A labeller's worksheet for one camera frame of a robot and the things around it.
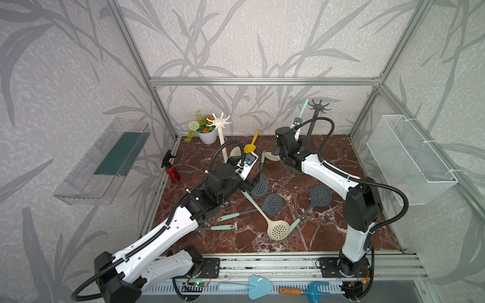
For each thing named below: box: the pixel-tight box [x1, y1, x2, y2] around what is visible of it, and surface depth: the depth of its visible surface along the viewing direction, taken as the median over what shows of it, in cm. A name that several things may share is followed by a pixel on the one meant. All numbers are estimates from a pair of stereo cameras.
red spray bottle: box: [161, 149, 181, 183], surface depth 93 cm
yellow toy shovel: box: [243, 129, 260, 154], surface depth 118 cm
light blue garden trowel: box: [217, 275, 273, 301], surface depth 71 cm
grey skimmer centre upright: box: [250, 150, 270, 199], surface depth 96 cm
